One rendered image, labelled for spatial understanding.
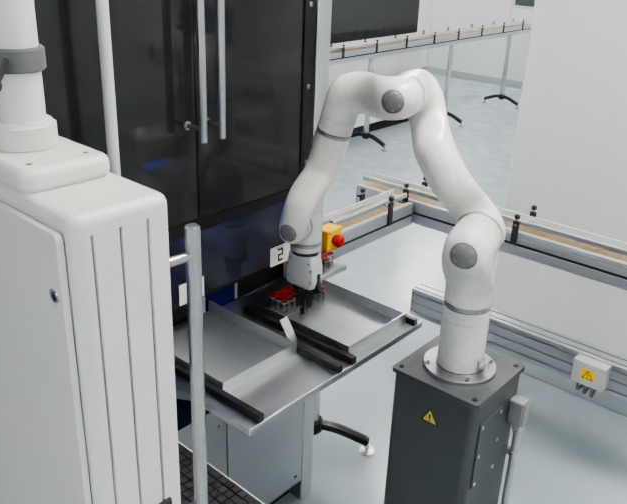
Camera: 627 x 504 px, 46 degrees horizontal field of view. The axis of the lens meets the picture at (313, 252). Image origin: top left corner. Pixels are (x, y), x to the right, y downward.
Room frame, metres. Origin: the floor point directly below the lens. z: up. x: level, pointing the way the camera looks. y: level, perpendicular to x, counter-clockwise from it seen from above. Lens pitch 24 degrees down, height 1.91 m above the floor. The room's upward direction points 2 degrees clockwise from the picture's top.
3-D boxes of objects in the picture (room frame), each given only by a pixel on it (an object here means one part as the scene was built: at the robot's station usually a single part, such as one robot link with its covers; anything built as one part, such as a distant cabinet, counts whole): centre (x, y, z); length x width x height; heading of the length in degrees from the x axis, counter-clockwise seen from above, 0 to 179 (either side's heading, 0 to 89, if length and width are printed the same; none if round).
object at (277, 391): (1.78, 0.08, 0.87); 0.70 x 0.48 x 0.02; 140
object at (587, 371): (2.25, -1.00, 0.50); 0.12 x 0.05 x 0.09; 50
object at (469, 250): (1.66, -0.38, 1.16); 0.19 x 0.12 x 0.24; 155
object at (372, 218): (2.53, -0.12, 0.92); 0.69 x 0.16 x 0.16; 140
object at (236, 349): (1.69, 0.25, 0.90); 0.34 x 0.26 x 0.04; 50
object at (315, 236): (1.87, 0.02, 1.19); 0.09 x 0.08 x 0.13; 156
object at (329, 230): (2.22, -0.04, 0.99); 0.08 x 0.07 x 0.07; 50
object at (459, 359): (1.69, -0.40, 0.95); 0.19 x 0.19 x 0.18
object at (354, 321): (1.88, -0.06, 0.90); 0.34 x 0.26 x 0.04; 49
